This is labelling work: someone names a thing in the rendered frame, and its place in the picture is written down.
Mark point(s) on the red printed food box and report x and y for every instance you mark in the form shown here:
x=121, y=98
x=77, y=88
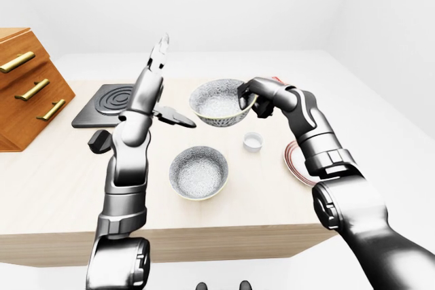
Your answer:
x=278, y=79

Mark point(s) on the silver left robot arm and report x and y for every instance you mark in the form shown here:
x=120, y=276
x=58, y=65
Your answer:
x=125, y=181

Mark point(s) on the wooden cabinet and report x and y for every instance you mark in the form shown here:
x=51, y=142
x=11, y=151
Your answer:
x=20, y=127

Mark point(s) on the flat dark stove plate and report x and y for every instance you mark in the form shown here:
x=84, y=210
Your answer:
x=102, y=106

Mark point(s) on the small white ramekin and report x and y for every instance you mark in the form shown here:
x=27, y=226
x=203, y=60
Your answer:
x=253, y=142

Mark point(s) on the patterned black white bowl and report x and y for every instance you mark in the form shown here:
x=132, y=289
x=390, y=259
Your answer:
x=198, y=174
x=217, y=106

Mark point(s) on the wooden cabinet drawer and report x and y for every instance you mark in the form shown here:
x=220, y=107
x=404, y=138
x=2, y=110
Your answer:
x=23, y=43
x=51, y=72
x=30, y=130

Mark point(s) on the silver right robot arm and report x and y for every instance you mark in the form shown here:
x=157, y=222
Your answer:
x=357, y=215

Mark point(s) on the round black stove knob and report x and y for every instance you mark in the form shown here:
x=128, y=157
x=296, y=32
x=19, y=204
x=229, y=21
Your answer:
x=99, y=141

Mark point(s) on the small dark rounded shape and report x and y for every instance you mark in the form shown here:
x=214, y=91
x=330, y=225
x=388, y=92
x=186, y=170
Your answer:
x=201, y=286
x=245, y=285

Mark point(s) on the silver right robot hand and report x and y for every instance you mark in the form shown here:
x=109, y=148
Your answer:
x=266, y=91

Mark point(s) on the white plate with red rings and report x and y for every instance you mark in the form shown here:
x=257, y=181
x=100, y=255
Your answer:
x=294, y=162

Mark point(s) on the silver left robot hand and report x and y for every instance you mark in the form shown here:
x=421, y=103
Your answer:
x=146, y=89

